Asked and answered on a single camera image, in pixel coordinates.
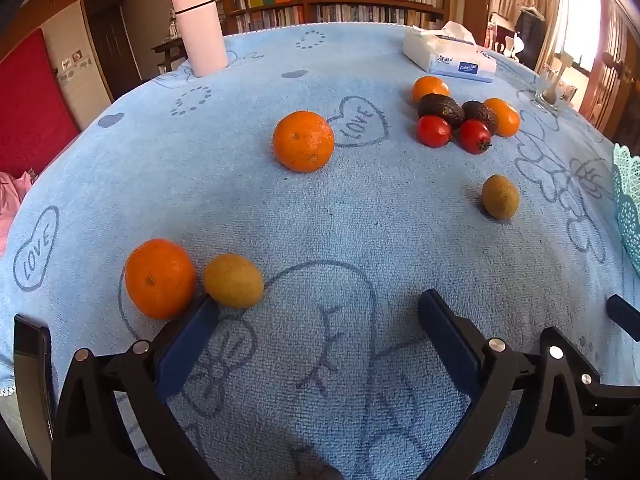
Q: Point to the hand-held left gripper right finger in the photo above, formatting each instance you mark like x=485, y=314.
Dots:
x=450, y=345

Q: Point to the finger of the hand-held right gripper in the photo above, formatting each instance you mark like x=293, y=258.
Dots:
x=622, y=312
x=600, y=385

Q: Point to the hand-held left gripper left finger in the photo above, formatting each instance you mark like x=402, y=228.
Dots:
x=187, y=350

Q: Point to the large pitted orange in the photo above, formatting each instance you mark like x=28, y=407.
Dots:
x=160, y=279
x=303, y=141

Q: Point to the yellowish kiwi fruit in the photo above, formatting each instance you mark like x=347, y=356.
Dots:
x=233, y=280

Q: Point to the teal lattice plastic basket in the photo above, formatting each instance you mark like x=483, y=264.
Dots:
x=629, y=195

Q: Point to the greenish brown kiwi fruit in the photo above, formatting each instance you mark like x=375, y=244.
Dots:
x=500, y=197

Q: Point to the small oval glossy orange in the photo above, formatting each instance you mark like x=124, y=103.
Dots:
x=505, y=117

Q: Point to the small round glossy orange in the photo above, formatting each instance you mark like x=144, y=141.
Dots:
x=431, y=87

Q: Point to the black glossy flat panel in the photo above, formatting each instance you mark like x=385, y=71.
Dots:
x=32, y=375

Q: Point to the blue printed towel cloth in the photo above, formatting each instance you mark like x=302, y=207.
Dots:
x=350, y=220

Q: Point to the red tomato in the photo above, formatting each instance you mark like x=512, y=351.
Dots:
x=475, y=136
x=434, y=131

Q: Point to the wooden door with round knobs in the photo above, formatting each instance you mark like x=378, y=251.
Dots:
x=607, y=95

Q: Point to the pink cloth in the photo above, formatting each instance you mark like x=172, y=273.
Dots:
x=12, y=205

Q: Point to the clear drinking glass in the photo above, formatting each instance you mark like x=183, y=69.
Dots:
x=545, y=97

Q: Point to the metal spoon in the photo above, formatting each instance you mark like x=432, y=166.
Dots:
x=552, y=90

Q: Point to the dark brown avocado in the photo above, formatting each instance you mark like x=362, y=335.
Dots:
x=441, y=109
x=480, y=112

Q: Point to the black hanging coat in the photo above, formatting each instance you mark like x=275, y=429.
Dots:
x=530, y=37

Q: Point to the white tissue pack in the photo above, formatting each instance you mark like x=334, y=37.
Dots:
x=447, y=52

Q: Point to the dark wooden desk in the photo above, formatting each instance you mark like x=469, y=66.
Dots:
x=170, y=52

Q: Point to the window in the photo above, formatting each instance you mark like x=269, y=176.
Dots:
x=580, y=15

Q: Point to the red wooden chair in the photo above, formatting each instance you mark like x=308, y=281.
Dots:
x=495, y=35

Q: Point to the dark wooden door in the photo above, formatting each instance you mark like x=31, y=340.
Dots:
x=112, y=45

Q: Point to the pink tumbler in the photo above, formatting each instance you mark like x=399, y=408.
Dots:
x=200, y=30

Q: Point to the red wall board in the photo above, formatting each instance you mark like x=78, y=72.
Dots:
x=30, y=110

